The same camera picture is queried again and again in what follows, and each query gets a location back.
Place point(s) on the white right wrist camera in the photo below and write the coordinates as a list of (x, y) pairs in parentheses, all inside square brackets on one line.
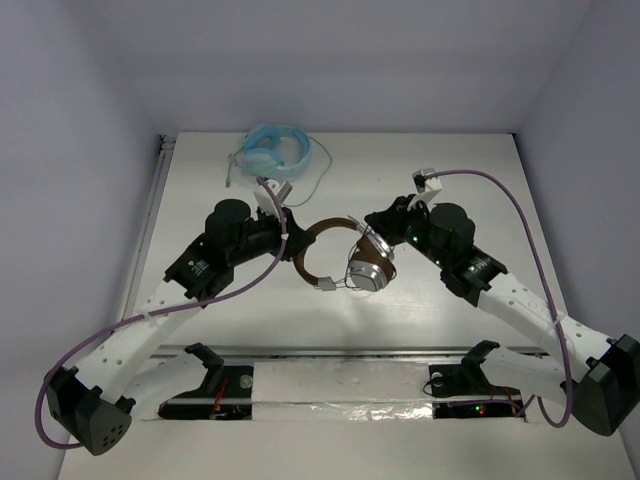
[(428, 186)]

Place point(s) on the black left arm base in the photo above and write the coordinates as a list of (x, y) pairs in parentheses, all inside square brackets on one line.
[(224, 393)]

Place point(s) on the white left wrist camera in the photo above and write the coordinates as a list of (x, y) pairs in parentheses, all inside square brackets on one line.
[(271, 194)]

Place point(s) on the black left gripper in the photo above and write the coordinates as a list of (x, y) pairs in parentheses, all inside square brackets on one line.
[(292, 237)]

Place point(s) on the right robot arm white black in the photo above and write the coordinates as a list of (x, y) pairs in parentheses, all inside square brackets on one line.
[(598, 376)]

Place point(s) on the blue headphones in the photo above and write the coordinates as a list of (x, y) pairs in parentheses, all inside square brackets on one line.
[(259, 155)]

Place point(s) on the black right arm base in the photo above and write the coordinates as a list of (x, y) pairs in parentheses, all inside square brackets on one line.
[(462, 391)]

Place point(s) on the aluminium table frame rail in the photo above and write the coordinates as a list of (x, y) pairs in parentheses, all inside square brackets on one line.
[(133, 278)]

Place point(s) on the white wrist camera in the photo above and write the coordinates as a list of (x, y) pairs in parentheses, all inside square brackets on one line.
[(271, 194), (428, 186)]

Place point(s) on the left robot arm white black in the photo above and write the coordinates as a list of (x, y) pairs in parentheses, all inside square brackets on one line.
[(98, 389)]

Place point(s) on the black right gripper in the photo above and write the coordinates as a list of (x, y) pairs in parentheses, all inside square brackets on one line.
[(389, 222)]

